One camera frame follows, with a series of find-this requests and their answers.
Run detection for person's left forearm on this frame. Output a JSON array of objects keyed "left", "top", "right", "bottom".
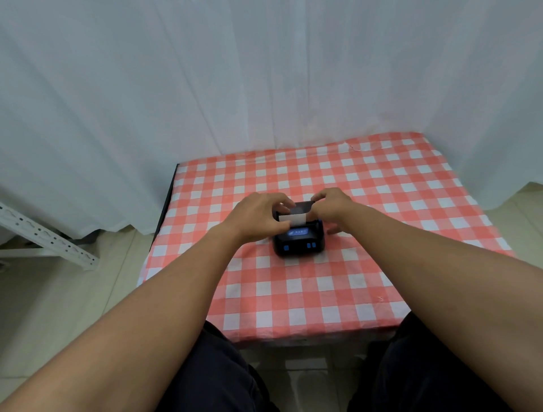
[{"left": 0, "top": 224, "right": 243, "bottom": 412}]

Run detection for person's right forearm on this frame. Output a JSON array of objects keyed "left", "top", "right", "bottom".
[{"left": 339, "top": 203, "right": 543, "bottom": 412}]

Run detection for white perforated metal rack beam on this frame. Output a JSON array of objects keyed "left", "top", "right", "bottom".
[{"left": 0, "top": 201, "right": 101, "bottom": 272}]

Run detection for person's right hand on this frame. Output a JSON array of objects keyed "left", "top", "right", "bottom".
[{"left": 305, "top": 187, "right": 362, "bottom": 236}]

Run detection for white curtain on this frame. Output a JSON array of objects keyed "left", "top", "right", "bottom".
[{"left": 0, "top": 0, "right": 543, "bottom": 240}]

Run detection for person's dark trousers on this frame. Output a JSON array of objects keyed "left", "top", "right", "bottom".
[{"left": 156, "top": 311, "right": 515, "bottom": 412}]

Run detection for black portable label printer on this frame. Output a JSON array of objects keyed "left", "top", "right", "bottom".
[{"left": 271, "top": 201, "right": 326, "bottom": 258}]

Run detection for person's left hand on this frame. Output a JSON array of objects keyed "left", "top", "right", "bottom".
[{"left": 218, "top": 192, "right": 297, "bottom": 245}]

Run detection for red white checkered tablecloth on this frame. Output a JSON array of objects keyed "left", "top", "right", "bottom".
[{"left": 137, "top": 132, "right": 516, "bottom": 343}]

